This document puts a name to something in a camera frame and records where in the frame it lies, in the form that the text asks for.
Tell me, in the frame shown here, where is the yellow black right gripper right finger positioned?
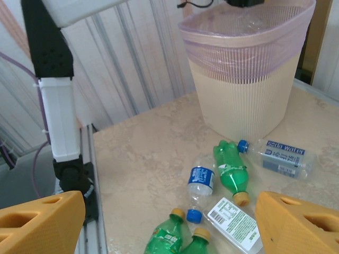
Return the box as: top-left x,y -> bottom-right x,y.
254,190 -> 339,254

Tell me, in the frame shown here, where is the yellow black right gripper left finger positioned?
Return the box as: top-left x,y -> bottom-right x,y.
0,190 -> 86,254

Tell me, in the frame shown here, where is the white green label bottle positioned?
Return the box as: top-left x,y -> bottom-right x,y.
202,197 -> 264,254

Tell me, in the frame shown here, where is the clear bottle navy label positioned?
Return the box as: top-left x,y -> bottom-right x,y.
237,139 -> 317,180

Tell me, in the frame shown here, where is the green soda bottle yellow cap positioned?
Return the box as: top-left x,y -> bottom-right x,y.
180,228 -> 212,254
213,140 -> 251,207
144,208 -> 191,254

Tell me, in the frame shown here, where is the blue label water bottle blue cap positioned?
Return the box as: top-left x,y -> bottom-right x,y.
186,156 -> 217,222

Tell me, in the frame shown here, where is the pink bin liner bag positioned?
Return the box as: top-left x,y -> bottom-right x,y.
177,0 -> 317,80

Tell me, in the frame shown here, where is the beige plastic waste bin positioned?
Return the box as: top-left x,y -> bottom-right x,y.
177,0 -> 317,142

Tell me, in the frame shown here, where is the brown wooden door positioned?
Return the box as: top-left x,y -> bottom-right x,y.
300,0 -> 334,86

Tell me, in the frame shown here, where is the aluminium mounting rail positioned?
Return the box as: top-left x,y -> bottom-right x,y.
77,123 -> 108,254

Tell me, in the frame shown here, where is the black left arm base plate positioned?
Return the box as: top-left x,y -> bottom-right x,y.
79,161 -> 101,226

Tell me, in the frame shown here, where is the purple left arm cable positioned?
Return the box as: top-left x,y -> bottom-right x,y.
0,51 -> 52,198

